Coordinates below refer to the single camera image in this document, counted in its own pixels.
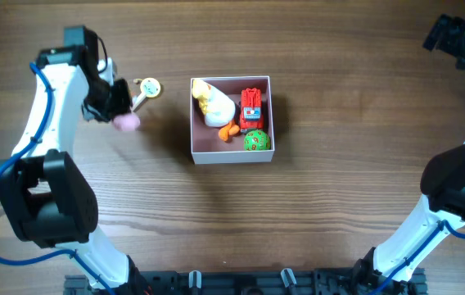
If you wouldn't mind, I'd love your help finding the pink plush chick toy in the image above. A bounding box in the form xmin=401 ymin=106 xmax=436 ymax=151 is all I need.
xmin=112 ymin=112 xmax=141 ymax=132

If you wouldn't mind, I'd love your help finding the wooden rattle drum toy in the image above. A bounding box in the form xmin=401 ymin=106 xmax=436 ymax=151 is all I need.
xmin=132 ymin=77 xmax=162 ymax=111

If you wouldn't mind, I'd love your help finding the white plush duck toy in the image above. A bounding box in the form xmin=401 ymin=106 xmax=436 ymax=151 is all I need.
xmin=192 ymin=79 xmax=240 ymax=142

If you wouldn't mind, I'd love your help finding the red toy fire truck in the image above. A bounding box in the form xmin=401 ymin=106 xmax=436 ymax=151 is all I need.
xmin=240 ymin=88 xmax=264 ymax=134

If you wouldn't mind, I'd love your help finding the green patterned ball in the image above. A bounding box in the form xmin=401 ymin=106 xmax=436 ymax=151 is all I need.
xmin=244 ymin=129 xmax=271 ymax=151

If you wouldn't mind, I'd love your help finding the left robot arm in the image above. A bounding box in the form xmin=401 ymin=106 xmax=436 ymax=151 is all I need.
xmin=0 ymin=25 xmax=152 ymax=294

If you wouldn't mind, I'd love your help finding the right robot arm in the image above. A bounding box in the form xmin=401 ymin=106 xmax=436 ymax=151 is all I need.
xmin=350 ymin=15 xmax=465 ymax=294

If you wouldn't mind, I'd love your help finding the pink open cardboard box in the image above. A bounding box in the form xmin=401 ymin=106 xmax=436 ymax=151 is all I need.
xmin=190 ymin=75 xmax=275 ymax=164

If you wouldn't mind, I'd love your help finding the left blue cable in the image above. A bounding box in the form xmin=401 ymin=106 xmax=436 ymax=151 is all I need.
xmin=0 ymin=61 xmax=117 ymax=295

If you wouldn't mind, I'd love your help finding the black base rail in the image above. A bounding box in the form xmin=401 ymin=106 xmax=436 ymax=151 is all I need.
xmin=63 ymin=268 xmax=429 ymax=295

